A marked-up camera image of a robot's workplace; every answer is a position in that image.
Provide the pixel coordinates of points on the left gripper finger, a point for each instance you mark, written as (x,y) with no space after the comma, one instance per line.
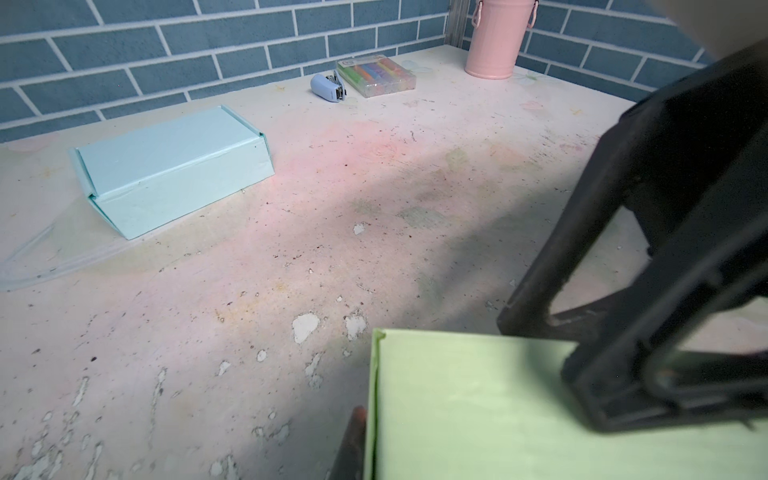
(349,461)

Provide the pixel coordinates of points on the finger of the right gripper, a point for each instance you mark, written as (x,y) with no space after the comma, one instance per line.
(658,160)
(629,378)

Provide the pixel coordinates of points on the light green paper box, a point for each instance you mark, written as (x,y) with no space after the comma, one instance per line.
(467,406)

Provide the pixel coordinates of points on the light blue paper box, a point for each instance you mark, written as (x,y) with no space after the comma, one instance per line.
(149,177)

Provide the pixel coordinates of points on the pink pencil cup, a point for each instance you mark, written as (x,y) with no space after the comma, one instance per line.
(498,30)

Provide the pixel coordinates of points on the coloured marker pack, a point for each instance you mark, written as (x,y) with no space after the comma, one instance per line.
(376,75)

